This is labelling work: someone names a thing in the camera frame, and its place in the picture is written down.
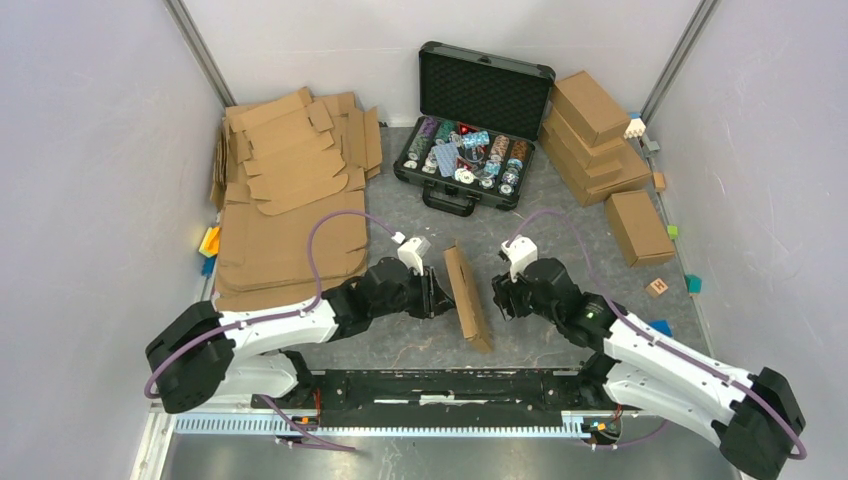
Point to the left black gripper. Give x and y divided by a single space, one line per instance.
434 300

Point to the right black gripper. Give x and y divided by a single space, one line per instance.
503 288

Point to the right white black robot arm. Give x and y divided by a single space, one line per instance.
754 419

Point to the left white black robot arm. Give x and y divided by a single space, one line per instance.
205 354

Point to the single folded cardboard box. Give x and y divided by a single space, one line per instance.
639 232

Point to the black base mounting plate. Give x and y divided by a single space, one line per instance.
457 398

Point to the wooden letter H block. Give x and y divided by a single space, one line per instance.
657 288

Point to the blue green stacked bricks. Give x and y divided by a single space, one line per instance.
662 326

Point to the black poker chip case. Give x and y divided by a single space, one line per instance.
473 143

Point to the teal cube block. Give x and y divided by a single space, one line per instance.
693 284

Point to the small wooden cube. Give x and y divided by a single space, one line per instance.
659 182

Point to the stack of flat cardboard blanks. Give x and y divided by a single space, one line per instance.
289 183

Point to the white blue toy brick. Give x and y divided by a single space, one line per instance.
636 127

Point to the orange yellow toy block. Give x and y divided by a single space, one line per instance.
210 243

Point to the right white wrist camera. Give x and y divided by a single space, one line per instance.
520 253

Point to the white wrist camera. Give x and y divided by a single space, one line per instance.
520 253
411 251

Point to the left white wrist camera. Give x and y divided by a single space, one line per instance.
411 251

